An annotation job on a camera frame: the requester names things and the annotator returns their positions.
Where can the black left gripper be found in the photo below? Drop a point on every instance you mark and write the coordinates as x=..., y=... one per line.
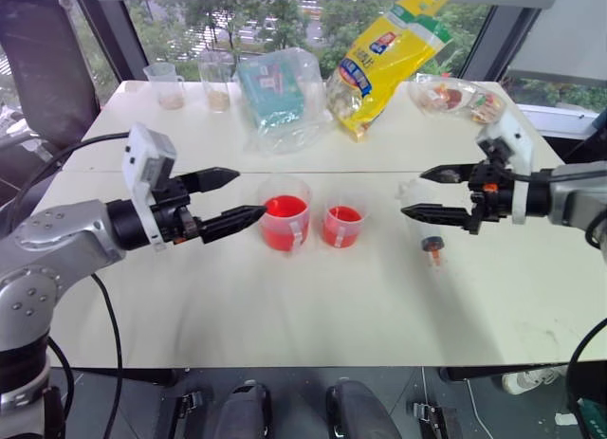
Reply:
x=171, y=211

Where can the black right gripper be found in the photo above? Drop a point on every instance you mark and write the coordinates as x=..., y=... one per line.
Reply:
x=493, y=197

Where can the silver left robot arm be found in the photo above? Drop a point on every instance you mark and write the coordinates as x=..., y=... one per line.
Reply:
x=52, y=240

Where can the empty clear plastic cup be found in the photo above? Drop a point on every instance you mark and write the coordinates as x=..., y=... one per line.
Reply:
x=427, y=232

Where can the large cup red liquid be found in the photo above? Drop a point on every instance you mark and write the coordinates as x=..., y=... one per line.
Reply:
x=284, y=225

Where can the small cup red liquid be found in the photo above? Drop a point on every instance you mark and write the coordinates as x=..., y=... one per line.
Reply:
x=343, y=228

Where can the clear tall plastic cup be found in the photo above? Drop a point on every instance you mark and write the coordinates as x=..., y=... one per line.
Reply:
x=217, y=88

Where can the clear bag with snacks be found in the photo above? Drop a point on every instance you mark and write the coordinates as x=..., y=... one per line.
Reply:
x=450, y=97

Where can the clear bag with green box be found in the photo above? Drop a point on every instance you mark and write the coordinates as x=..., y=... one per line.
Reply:
x=280, y=97

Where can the yellow snack bag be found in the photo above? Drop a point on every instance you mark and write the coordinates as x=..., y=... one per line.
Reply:
x=379, y=69

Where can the white shoe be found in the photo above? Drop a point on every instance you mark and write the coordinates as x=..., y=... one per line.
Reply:
x=531, y=379

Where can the black table clamp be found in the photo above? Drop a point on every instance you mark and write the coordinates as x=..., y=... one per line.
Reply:
x=429, y=417
x=189, y=406

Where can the dark rounded shape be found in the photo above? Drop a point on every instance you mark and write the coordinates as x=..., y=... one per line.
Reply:
x=244, y=410
x=360, y=410

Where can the black office chair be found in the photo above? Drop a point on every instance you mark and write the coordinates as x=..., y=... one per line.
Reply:
x=47, y=69

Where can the green box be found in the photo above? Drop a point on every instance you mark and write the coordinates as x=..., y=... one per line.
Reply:
x=593, y=417

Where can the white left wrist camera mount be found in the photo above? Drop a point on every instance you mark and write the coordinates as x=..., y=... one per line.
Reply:
x=144, y=159

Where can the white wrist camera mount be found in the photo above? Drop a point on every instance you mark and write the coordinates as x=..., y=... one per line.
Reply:
x=144, y=159
x=519, y=142

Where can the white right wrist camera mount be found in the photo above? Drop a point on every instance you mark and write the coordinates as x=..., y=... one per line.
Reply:
x=519, y=142

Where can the black table frame bar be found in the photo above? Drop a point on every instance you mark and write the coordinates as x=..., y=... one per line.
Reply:
x=133, y=376
x=493, y=372

